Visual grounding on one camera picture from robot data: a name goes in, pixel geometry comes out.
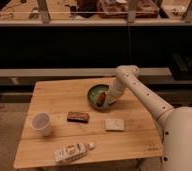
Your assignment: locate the long wooden bench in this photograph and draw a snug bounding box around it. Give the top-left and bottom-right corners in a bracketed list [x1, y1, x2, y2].
[0, 68, 173, 86]

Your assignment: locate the upper wooden shelf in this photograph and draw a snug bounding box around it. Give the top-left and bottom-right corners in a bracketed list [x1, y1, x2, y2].
[0, 0, 192, 26]

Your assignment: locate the brown chocolate bar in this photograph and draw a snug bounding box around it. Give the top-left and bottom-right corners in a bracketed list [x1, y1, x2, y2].
[67, 112, 89, 123]

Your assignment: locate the wooden folding table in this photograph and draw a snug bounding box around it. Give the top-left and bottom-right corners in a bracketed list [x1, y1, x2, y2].
[14, 78, 163, 169]

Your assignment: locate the green ceramic bowl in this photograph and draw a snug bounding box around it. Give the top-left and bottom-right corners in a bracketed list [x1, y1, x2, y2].
[87, 84, 112, 110]

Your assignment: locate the white drink carton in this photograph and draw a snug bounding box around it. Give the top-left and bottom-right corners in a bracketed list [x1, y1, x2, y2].
[54, 142, 95, 163]

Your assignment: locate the white plastic cup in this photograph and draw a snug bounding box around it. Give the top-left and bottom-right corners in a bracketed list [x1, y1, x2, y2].
[31, 113, 52, 137]

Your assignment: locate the pale sponge block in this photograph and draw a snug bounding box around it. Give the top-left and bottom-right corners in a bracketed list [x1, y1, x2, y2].
[105, 118, 125, 131]

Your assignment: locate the brown sausage food item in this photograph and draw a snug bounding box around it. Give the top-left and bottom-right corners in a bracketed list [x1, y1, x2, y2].
[96, 92, 106, 107]

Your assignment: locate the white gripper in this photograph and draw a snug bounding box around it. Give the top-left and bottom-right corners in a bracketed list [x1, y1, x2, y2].
[107, 79, 126, 105]

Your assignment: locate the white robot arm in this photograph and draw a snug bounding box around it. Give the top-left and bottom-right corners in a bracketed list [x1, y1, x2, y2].
[108, 65, 192, 171]

